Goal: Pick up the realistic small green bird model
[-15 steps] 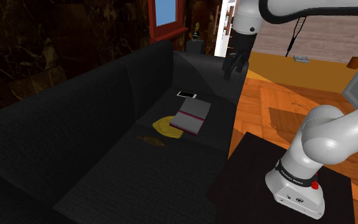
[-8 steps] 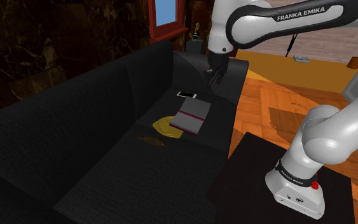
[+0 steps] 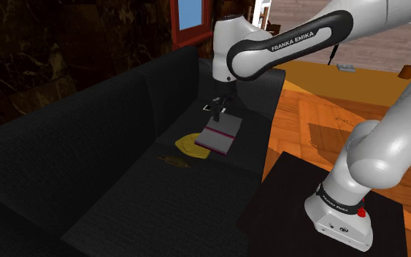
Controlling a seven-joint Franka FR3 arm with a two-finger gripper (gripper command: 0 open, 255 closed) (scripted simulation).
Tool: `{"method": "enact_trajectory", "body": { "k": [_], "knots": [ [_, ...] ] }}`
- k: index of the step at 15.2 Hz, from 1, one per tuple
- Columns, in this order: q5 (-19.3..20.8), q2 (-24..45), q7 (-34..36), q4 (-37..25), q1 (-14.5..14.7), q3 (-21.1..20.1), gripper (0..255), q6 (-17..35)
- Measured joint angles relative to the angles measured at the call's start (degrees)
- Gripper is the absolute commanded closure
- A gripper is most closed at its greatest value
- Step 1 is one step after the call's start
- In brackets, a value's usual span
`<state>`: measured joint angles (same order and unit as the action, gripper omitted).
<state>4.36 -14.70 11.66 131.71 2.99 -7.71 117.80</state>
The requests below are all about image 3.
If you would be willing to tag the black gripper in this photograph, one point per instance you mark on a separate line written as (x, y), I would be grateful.
(225, 89)

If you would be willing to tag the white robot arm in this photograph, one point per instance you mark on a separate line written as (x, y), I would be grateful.
(372, 156)

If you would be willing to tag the grey book with magenta stripe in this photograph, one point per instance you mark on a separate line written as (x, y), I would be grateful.
(223, 133)

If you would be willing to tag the yellow flat plate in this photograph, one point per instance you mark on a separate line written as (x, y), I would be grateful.
(188, 146)

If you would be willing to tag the brown flat leaf-shaped thing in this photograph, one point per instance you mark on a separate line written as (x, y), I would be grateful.
(175, 161)

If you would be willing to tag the red framed window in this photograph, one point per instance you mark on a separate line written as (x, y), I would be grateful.
(191, 16)

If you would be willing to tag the small grey flat box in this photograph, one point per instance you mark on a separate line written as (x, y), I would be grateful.
(346, 67)

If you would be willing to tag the yellow rug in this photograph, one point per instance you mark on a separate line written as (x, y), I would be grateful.
(354, 85)

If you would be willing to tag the black fabric sofa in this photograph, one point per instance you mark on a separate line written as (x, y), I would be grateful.
(84, 149)

